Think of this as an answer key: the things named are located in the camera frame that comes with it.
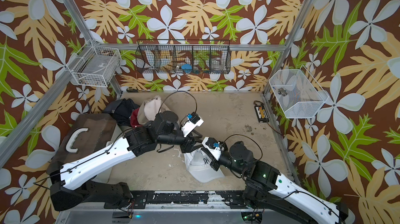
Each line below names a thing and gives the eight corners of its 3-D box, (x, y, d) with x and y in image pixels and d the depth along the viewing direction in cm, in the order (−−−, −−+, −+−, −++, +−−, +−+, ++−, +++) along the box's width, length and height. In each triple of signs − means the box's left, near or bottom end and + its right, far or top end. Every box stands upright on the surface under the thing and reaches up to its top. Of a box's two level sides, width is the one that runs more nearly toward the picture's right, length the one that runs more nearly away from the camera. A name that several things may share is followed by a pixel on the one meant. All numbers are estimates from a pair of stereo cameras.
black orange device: (258, 122, 106) (259, 120, 104) (254, 107, 114) (255, 105, 112) (267, 122, 106) (268, 120, 104) (262, 107, 114) (263, 105, 112)
